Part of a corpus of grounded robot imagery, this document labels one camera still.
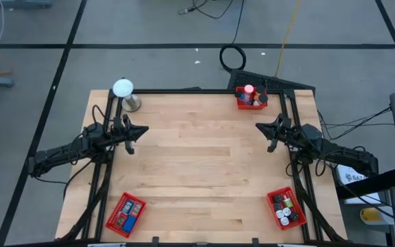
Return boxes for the black coiled floor cable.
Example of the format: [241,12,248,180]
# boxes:
[219,0,248,73]

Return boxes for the orange sand hourglass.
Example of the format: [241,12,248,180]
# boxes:
[254,84,266,102]

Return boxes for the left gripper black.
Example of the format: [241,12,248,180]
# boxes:
[110,114,149,155]

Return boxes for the right camera black cable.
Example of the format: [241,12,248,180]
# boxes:
[314,150,335,178]

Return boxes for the left arm black supply cable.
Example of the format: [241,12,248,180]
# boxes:
[32,159,95,200]

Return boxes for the black angled bar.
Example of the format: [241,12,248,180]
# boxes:
[336,167,395,200]

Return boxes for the black aluminium table frame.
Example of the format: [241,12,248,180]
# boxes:
[58,88,348,247]

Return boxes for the white mushroom lamp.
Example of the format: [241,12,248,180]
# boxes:
[112,78,143,113]

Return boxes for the red slotted plastic basket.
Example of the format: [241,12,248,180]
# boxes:
[104,191,147,239]
[266,186,308,231]
[235,86,269,110]

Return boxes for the clear tub yellow contents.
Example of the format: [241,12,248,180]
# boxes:
[359,207,395,226]

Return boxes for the pink capped hourglass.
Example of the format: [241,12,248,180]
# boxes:
[242,84,255,104]

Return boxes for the camera black cable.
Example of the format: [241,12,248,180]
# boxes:
[314,150,335,178]
[91,104,112,130]

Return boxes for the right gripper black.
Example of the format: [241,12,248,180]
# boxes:
[254,113,295,154]

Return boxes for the yellow cable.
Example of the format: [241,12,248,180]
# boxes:
[274,0,302,78]

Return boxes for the left camera black cable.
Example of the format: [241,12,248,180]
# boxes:
[91,104,112,130]

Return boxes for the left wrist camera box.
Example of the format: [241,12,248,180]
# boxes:
[111,117,125,135]

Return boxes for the right arm black supply cable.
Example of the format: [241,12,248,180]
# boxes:
[316,106,393,142]

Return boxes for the white printed cardboard box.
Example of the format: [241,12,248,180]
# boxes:
[335,163,382,205]

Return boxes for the arm black supply cable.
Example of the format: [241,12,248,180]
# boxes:
[32,159,95,200]
[316,106,393,142]

